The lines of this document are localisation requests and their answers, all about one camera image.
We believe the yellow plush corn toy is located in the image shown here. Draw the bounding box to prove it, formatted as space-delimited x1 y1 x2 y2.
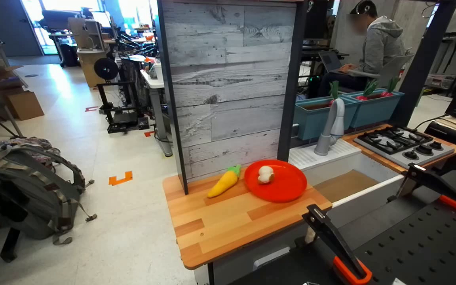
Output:
207 164 241 199

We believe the toy kitchen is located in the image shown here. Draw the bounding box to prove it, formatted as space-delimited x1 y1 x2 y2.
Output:
157 0 456 285

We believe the red plate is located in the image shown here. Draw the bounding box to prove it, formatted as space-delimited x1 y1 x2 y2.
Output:
244 159 308 203

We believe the teal planter box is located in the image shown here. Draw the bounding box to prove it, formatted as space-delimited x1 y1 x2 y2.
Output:
341 89 405 129
293 96 361 141

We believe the white desk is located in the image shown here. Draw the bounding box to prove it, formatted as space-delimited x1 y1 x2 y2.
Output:
140 65 173 158

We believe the grey toy tap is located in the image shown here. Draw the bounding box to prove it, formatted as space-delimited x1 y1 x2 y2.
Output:
314 98 346 156

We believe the black 3d printer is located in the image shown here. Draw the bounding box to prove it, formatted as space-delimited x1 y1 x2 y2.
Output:
94 57 150 134

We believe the toy vegetable with green leaves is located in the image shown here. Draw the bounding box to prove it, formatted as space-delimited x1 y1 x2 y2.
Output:
329 81 340 106

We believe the white toy sink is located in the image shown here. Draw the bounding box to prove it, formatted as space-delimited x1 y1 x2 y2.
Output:
289 139 405 228

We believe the laptop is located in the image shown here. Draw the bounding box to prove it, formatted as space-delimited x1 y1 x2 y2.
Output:
318 50 356 75

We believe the black clamp with orange grip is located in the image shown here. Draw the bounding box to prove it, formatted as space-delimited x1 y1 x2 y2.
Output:
387 163 456 213
302 204 373 285

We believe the red toy radish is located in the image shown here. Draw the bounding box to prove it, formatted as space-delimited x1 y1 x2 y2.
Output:
355 79 379 101
380 77 400 98

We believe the grey toy stove top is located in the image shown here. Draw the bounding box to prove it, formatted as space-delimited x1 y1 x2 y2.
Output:
353 125 455 170

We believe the person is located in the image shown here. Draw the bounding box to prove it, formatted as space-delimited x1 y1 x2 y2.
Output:
317 0 407 99

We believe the grey chair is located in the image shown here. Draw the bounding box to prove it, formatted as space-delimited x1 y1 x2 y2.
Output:
347 53 415 88

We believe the cardboard box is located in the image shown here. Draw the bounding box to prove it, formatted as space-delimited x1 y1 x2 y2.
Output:
5 91 45 121

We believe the grey backpack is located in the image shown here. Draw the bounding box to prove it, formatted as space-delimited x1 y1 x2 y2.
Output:
0 142 97 247

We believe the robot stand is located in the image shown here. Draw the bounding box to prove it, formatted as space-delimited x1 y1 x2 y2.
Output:
228 170 456 285

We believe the white drawer handle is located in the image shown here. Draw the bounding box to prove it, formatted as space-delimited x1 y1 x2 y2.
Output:
253 247 291 271

